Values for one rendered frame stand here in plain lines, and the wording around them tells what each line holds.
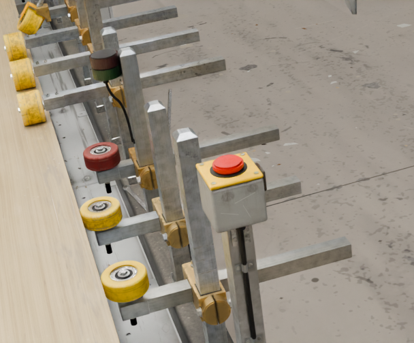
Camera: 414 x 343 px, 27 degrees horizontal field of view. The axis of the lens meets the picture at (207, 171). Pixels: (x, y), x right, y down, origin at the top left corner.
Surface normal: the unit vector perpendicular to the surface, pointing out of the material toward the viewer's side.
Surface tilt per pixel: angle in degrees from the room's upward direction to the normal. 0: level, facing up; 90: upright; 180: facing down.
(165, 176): 90
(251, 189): 90
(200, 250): 90
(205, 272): 90
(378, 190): 0
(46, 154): 0
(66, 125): 0
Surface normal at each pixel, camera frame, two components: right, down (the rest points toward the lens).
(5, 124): -0.13, -0.87
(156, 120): 0.27, 0.43
